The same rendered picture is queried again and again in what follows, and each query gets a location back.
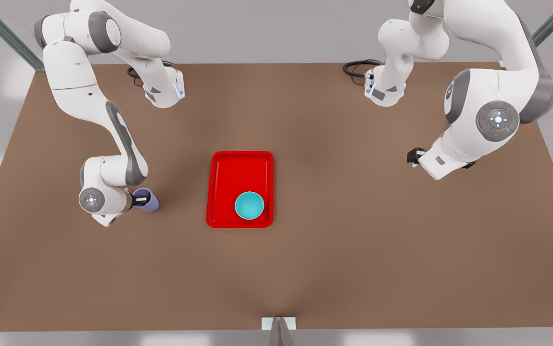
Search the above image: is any red rectangular tray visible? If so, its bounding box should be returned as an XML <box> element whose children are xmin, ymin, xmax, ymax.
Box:
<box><xmin>206</xmin><ymin>151</ymin><xmax>275</xmax><ymax>229</ymax></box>

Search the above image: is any silver frame post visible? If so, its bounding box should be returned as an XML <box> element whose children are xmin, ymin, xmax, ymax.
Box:
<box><xmin>262</xmin><ymin>316</ymin><xmax>297</xmax><ymax>346</ymax></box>
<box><xmin>498</xmin><ymin>0</ymin><xmax>553</xmax><ymax>68</ymax></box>
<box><xmin>0</xmin><ymin>0</ymin><xmax>45</xmax><ymax>72</ymax></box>

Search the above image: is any lavender purple cup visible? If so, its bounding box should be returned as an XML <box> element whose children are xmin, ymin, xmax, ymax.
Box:
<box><xmin>133</xmin><ymin>188</ymin><xmax>160</xmax><ymax>212</ymax></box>

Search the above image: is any black cable loop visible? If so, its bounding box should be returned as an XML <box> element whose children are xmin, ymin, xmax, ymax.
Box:
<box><xmin>127</xmin><ymin>61</ymin><xmax>174</xmax><ymax>87</ymax></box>
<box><xmin>343</xmin><ymin>60</ymin><xmax>383</xmax><ymax>86</ymax></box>

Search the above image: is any turquoise bowl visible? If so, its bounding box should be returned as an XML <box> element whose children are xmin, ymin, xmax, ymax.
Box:
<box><xmin>235</xmin><ymin>191</ymin><xmax>265</xmax><ymax>221</ymax></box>

